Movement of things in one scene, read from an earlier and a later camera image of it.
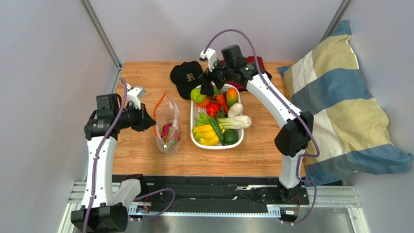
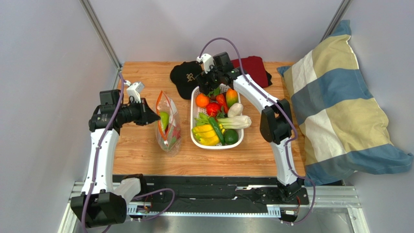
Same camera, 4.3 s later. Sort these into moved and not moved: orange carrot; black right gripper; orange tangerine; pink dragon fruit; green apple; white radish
Moved: pink dragon fruit; green apple
Not moved: white radish; black right gripper; orange tangerine; orange carrot
